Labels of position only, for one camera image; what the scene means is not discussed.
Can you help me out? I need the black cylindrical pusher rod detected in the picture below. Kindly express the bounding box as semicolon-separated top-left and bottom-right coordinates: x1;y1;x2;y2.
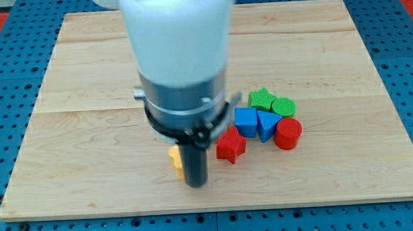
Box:
179;144;208;188

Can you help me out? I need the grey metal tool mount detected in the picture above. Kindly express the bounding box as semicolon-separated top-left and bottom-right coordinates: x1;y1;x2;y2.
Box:
133;70;242;150

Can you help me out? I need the yellow heart block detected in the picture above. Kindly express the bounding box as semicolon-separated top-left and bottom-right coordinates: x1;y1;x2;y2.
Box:
168;146;185;179

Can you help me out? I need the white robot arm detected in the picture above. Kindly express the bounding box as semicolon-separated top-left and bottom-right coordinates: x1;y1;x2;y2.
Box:
91;0;242;188

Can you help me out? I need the red star block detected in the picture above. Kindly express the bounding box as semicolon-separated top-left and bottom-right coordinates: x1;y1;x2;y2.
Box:
216;126;247;165

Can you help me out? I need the blue square block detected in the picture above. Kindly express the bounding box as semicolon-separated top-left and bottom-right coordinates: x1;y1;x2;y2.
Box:
234;107;258;138

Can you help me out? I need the green star block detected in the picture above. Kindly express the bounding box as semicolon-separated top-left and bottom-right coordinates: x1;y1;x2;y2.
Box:
247;87;277;112

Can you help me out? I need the blue triangle block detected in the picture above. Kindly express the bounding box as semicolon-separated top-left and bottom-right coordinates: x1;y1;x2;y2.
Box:
257;110;283;143

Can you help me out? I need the green cylinder block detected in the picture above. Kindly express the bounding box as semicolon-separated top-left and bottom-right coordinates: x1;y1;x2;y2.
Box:
271;97;297;117

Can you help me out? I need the red cylinder block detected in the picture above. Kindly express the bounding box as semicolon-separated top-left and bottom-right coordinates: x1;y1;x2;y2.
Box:
274;117;303;150

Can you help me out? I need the wooden board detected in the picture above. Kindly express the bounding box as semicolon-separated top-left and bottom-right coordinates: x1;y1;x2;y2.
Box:
0;0;413;222

